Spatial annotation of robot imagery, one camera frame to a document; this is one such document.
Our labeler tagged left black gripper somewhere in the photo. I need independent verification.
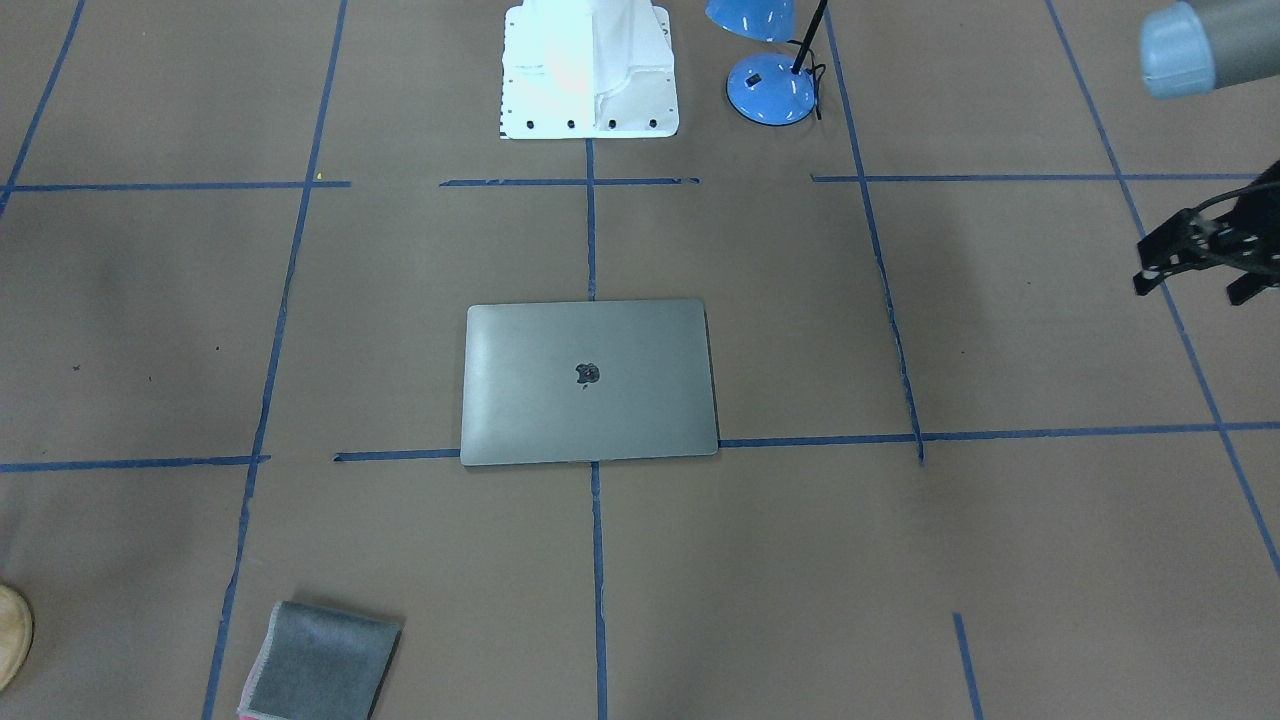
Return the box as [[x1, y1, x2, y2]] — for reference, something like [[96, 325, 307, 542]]
[[1132, 163, 1280, 306]]

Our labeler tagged grey laptop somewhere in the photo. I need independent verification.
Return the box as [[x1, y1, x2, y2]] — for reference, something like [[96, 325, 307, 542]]
[[460, 299, 721, 468]]

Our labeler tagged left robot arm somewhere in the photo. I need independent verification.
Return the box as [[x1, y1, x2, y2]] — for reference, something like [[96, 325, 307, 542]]
[[1132, 1, 1279, 306]]

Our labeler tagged blue desk lamp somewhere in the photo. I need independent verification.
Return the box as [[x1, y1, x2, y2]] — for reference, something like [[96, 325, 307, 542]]
[[704, 1, 829, 127]]

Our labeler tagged grey folded cloth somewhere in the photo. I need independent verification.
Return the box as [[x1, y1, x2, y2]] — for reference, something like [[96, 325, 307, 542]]
[[236, 601, 403, 719]]

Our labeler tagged wooden mug tree stand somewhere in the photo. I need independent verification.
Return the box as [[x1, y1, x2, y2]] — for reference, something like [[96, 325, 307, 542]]
[[1, 584, 35, 691]]

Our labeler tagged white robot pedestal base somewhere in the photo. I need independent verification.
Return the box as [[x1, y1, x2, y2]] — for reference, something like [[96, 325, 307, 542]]
[[499, 1, 680, 141]]

